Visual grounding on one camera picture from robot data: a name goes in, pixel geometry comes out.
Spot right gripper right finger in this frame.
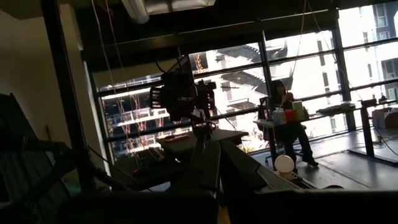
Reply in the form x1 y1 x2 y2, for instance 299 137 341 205
219 139 269 200

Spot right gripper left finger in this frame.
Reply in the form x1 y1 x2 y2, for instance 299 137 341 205
174 140 222 200

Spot grey side table top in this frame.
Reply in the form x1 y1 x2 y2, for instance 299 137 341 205
157 128 249 154

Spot white bulb table lamp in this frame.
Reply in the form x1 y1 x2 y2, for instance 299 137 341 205
273 154 296 182

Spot black keyboard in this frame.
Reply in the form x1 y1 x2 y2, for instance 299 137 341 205
136 147 166 167

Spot person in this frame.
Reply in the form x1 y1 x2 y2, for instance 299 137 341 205
264 80 320 167

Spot white and blue carton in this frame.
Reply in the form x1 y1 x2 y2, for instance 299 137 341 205
272 108 287 126

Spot black computer mouse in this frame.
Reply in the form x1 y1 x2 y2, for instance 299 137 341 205
132 166 150 178

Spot red box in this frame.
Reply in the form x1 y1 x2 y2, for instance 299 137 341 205
284 109 297 124

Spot pale green box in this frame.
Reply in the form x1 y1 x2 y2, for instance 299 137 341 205
292 100 305 121

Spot black standing desk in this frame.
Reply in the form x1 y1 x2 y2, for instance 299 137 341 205
253 98 398 164

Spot brown cardboard box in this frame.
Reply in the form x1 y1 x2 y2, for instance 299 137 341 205
371 107 398 130

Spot black aluminium table frame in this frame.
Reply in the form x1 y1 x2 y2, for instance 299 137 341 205
257 164 315 190

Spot white round air duct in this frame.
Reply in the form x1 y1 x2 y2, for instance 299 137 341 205
121 0 217 24

